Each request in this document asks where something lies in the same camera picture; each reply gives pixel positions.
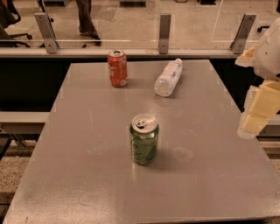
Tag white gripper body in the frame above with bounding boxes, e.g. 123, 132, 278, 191
253, 18, 280, 81

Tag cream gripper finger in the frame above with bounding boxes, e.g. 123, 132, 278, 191
237, 80, 280, 139
235, 45, 256, 67

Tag clear plastic water bottle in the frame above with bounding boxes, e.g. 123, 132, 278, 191
154, 59, 183, 97

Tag green soda can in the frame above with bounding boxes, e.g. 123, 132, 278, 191
129, 114, 159, 165

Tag orange soda can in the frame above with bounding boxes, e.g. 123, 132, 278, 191
108, 50, 128, 88

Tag black office chair right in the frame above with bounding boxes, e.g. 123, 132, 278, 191
257, 25, 270, 32

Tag black office chair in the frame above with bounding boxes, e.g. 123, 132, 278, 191
257, 25, 270, 32
0, 0, 32, 48

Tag person legs in background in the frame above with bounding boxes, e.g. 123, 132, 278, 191
75, 0, 102, 46

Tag glass barrier panel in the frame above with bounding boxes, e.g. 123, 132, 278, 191
5, 0, 279, 49

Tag black office chair left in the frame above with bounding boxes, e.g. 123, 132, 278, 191
0, 0, 32, 48

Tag grey side bench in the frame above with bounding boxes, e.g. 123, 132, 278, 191
0, 111, 49, 134

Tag right metal rail bracket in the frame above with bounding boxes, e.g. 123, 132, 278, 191
230, 14, 256, 54

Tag metal rail bracket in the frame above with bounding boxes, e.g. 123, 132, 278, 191
230, 14, 256, 54
158, 14, 172, 54
34, 12, 59, 54

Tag middle metal rail bracket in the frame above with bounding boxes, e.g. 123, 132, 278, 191
158, 14, 172, 54

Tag left metal rail bracket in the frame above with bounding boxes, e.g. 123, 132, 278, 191
34, 12, 59, 54

